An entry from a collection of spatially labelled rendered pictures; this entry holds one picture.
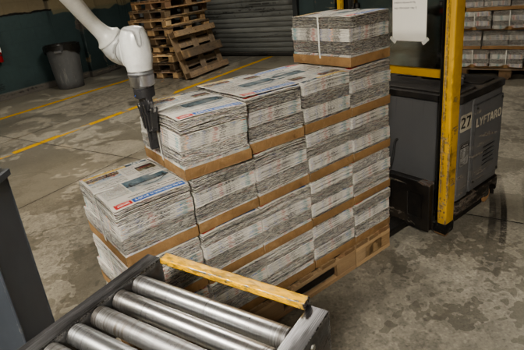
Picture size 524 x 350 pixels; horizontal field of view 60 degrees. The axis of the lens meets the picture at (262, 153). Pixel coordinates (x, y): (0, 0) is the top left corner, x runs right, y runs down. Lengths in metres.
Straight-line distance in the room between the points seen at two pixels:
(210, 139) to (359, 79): 0.83
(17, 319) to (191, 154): 0.75
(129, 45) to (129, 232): 0.63
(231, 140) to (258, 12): 7.74
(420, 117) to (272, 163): 1.18
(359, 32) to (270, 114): 0.60
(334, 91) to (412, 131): 0.91
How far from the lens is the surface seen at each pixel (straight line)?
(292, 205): 2.01
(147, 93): 1.69
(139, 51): 1.65
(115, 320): 1.14
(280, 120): 1.86
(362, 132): 2.26
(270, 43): 9.29
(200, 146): 1.65
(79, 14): 1.71
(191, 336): 1.07
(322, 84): 2.00
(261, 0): 9.31
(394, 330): 2.20
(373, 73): 2.25
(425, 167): 2.89
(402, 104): 2.85
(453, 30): 2.43
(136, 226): 1.62
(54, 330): 1.19
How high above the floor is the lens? 1.48
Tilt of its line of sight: 21 degrees down
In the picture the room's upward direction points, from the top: 6 degrees counter-clockwise
